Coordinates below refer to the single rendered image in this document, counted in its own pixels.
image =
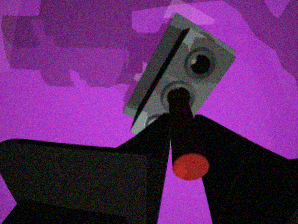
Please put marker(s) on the dark red peg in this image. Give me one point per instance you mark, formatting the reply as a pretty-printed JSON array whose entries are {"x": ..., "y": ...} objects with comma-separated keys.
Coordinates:
[{"x": 189, "y": 157}]

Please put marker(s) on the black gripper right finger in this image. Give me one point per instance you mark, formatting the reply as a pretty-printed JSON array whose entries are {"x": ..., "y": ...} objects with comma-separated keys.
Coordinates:
[{"x": 245, "y": 183}]

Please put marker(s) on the grey plate with three holes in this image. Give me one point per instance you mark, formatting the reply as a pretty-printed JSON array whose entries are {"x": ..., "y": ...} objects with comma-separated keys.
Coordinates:
[{"x": 198, "y": 80}]

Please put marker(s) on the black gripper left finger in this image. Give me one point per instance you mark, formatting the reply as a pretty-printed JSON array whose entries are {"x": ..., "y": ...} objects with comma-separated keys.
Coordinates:
[{"x": 128, "y": 180}]

